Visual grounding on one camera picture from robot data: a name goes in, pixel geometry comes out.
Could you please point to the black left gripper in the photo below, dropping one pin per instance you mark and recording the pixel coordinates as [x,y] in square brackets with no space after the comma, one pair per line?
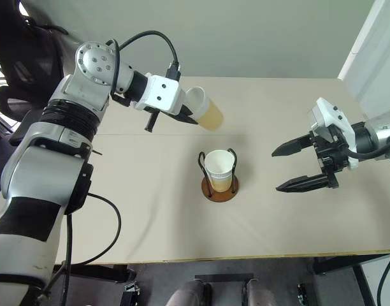
[151,121]

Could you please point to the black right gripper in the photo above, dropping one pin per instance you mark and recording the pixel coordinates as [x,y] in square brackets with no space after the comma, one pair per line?
[332,159]

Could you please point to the tan and white paper cup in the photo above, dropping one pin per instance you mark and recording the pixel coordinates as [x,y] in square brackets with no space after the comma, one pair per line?
[219,165]
[211,118]

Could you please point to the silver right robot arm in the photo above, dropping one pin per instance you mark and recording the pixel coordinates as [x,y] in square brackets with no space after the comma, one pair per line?
[386,130]

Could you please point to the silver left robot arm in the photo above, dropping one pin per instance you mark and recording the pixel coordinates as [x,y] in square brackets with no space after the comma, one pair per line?
[70,92]

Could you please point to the white partition panel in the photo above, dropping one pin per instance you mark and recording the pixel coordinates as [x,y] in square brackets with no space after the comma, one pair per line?
[373,48]

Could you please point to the dark rounded shape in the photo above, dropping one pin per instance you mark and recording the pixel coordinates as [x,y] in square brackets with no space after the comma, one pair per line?
[188,294]
[262,294]

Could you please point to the black office chair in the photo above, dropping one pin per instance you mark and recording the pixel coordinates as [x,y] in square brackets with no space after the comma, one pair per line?
[26,57]

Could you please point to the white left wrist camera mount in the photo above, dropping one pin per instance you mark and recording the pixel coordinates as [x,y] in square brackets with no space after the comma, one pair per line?
[160,92]

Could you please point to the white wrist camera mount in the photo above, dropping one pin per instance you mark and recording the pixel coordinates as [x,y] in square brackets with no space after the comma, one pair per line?
[325,114]
[160,92]

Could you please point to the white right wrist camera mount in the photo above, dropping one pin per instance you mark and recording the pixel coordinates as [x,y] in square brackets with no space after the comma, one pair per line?
[325,114]

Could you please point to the black bracket between rounded shapes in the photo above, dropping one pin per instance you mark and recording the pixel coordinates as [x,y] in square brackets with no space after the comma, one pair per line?
[225,276]

